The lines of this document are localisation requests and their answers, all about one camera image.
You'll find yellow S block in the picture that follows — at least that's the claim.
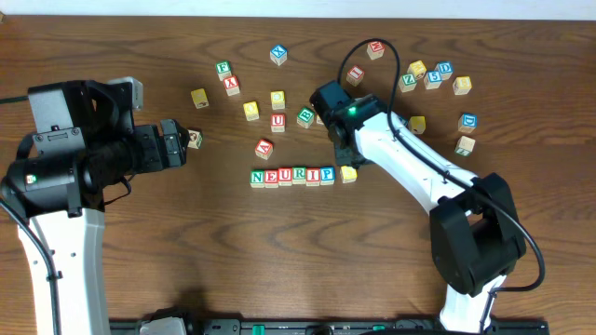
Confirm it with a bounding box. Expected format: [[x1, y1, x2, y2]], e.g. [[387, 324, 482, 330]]
[[340, 166, 358, 183]]

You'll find blue P block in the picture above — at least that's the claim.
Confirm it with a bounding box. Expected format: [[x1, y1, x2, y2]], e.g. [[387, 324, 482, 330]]
[[319, 167, 335, 185]]

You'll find red i block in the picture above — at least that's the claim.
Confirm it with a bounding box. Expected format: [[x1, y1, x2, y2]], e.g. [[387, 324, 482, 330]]
[[346, 65, 365, 87], [305, 167, 321, 186]]

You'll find green R block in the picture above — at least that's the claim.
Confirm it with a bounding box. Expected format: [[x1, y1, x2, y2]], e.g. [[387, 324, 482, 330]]
[[291, 167, 306, 185]]

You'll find red u block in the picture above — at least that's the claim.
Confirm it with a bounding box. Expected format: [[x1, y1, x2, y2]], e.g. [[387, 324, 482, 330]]
[[278, 167, 293, 186], [270, 114, 286, 133]]

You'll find red E block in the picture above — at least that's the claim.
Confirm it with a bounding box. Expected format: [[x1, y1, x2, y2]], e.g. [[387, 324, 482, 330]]
[[264, 169, 279, 188]]

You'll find green N block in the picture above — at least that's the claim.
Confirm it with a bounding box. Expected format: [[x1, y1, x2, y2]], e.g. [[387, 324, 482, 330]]
[[250, 169, 264, 188]]

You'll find picture face wooden block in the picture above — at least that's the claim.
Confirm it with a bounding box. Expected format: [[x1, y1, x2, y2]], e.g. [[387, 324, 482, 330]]
[[188, 129, 203, 149]]

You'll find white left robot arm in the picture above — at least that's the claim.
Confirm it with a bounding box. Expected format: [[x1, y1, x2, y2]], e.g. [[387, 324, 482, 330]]
[[1, 77, 190, 334]]

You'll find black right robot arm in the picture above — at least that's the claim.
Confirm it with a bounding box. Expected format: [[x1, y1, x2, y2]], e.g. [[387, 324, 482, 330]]
[[309, 81, 526, 333]]

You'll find green B block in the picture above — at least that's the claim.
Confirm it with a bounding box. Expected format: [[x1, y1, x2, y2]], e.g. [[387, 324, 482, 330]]
[[297, 107, 316, 128]]

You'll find blue 2 block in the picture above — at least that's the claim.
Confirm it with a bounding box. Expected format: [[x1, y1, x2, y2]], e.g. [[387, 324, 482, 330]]
[[399, 116, 409, 127]]

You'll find yellow block upper middle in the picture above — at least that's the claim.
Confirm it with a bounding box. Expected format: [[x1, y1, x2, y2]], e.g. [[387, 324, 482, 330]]
[[270, 90, 286, 110]]

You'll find green Z block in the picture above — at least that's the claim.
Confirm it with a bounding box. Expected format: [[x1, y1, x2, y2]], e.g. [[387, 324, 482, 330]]
[[399, 74, 417, 93]]

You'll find red M block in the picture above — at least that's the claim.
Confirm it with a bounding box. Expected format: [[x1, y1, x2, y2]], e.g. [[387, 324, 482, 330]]
[[367, 41, 386, 60]]

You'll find yellow K block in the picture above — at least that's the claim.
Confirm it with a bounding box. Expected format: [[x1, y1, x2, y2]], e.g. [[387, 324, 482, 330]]
[[408, 116, 427, 135]]

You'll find red A block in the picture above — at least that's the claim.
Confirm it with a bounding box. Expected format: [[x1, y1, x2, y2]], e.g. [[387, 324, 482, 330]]
[[254, 139, 274, 160]]

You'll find yellow block upper right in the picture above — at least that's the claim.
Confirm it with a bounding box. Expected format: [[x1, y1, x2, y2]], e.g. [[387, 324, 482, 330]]
[[407, 60, 427, 80]]

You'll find blue X block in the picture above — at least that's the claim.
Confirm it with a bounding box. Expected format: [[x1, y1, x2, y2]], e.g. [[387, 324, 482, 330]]
[[270, 45, 288, 66]]

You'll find yellow block left middle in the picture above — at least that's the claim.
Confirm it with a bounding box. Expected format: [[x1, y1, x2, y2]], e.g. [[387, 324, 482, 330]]
[[243, 101, 260, 121]]

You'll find blue 5 block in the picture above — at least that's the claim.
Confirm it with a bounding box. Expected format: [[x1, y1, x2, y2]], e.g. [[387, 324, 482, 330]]
[[424, 71, 442, 90]]

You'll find blue D block upper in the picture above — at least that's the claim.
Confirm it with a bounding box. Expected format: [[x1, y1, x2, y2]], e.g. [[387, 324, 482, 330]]
[[435, 61, 454, 81]]

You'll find blue d block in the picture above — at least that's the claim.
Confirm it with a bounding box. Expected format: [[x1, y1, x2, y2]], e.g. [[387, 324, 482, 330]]
[[457, 114, 478, 133], [435, 61, 454, 81]]

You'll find red Y block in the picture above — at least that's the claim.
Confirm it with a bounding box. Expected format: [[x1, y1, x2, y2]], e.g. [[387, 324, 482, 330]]
[[223, 75, 240, 96]]

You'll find yellow block far left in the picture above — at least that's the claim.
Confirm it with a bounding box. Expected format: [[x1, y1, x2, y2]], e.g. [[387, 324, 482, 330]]
[[190, 88, 209, 109]]

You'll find yellow 8 block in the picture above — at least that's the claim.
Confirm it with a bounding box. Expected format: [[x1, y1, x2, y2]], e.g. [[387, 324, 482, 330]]
[[453, 76, 473, 96]]

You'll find blue D block right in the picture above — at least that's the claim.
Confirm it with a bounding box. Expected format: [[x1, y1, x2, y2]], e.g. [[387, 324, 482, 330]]
[[457, 114, 478, 133]]

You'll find green L block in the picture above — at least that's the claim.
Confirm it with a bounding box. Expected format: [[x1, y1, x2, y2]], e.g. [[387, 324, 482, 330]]
[[454, 136, 476, 156]]

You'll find green F block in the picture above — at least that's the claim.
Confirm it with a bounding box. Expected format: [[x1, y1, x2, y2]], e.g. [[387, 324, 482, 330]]
[[215, 60, 232, 81]]

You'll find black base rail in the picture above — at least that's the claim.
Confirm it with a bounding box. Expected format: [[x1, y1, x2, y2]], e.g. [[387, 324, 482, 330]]
[[109, 309, 550, 335]]

